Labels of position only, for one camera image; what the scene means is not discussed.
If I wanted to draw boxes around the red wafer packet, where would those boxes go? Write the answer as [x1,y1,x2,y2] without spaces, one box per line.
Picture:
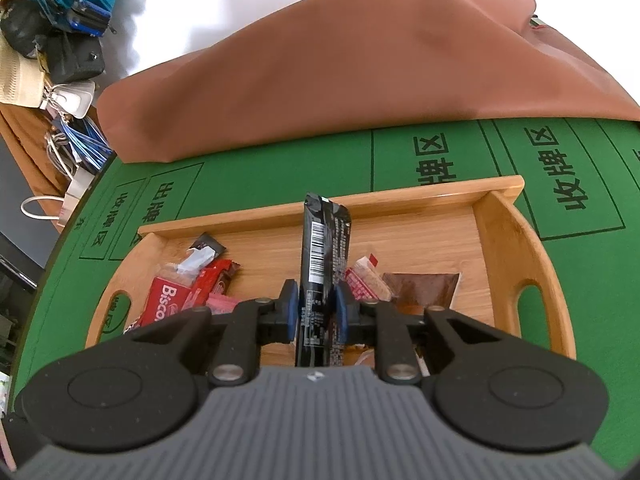
[172,247,242,311]

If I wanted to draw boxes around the brown almond snack packet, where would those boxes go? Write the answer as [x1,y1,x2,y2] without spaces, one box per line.
[381,271,463,313]

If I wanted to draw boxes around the brown cloth cover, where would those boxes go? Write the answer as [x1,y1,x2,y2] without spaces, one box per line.
[95,0,640,165]

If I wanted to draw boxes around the dark brown small packet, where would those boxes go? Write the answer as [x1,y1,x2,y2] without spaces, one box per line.
[189,232,227,261]

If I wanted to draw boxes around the wooden tray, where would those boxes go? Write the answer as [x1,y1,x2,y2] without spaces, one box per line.
[85,176,577,361]

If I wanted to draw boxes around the white cable bundle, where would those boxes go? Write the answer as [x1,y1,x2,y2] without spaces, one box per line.
[45,127,83,171]

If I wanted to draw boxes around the blue black pouch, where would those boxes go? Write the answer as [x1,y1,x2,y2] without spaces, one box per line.
[52,0,115,38]

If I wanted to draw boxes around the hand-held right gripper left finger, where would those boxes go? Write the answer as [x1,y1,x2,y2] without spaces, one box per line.
[132,280,301,387]

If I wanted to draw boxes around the red label cake packet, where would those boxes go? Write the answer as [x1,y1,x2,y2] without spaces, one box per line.
[345,255,393,303]

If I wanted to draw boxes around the cream hat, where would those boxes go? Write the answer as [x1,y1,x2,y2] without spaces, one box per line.
[0,35,48,107]

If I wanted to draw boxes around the white pouch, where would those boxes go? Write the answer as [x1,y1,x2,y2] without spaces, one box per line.
[42,80,96,120]

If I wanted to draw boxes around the dark grey bag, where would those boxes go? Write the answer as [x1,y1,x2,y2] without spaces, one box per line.
[0,0,50,57]

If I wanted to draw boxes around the black snack bar packet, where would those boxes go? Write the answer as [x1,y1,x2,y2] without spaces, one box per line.
[294,192,352,368]

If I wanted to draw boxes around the red biscuit packet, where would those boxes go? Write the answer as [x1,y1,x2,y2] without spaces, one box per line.
[122,275,201,333]

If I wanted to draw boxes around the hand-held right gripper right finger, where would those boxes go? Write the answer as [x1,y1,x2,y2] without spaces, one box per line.
[334,282,507,386]

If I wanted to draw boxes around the blue lanyards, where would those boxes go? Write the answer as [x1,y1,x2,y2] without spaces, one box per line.
[50,115,115,171]

